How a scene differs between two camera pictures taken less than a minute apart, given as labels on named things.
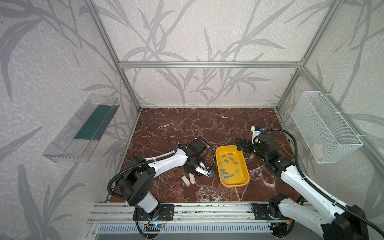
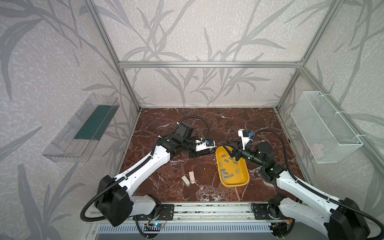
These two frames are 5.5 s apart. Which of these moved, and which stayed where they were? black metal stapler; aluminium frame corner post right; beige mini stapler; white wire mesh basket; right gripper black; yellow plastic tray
Moved: black metal stapler; right gripper black
Stayed: yellow plastic tray; aluminium frame corner post right; white wire mesh basket; beige mini stapler
